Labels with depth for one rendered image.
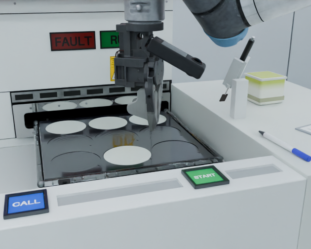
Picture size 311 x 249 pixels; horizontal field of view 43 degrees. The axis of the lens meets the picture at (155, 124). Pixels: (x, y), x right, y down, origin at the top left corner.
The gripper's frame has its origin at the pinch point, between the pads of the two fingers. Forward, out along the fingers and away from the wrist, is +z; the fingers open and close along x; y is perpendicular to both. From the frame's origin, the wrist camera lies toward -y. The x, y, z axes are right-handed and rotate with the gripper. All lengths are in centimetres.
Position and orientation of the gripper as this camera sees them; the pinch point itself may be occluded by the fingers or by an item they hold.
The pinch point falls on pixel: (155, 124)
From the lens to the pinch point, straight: 79.6
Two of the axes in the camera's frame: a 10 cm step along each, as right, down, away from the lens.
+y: -9.7, -0.8, 2.2
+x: -2.3, 3.3, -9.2
